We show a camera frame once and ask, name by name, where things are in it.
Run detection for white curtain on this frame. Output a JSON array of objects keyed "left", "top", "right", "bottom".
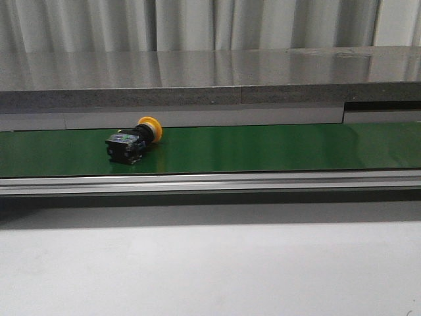
[{"left": 1, "top": 1, "right": 420, "bottom": 53}]

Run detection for grey stone counter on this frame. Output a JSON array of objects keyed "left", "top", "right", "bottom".
[{"left": 1, "top": 47, "right": 420, "bottom": 131}]

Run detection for green conveyor belt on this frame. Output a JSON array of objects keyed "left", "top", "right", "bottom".
[{"left": 1, "top": 122, "right": 420, "bottom": 198}]

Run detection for yellow mushroom push button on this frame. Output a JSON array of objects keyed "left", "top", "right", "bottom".
[{"left": 105, "top": 117, "right": 163, "bottom": 165}]

